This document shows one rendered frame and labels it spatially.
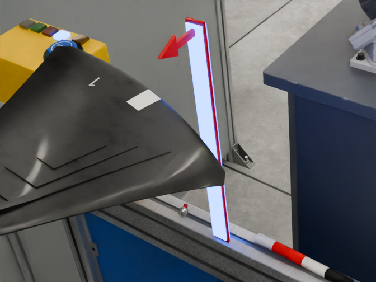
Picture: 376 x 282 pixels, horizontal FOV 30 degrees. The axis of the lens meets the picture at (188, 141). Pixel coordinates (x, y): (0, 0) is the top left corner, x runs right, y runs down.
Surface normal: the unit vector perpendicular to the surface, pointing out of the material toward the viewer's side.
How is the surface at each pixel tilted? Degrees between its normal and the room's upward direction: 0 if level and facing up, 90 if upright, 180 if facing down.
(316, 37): 0
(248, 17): 0
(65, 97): 11
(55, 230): 90
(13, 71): 90
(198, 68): 90
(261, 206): 0
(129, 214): 90
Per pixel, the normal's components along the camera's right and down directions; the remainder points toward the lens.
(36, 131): 0.04, -0.76
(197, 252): -0.61, 0.55
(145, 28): 0.79, 0.31
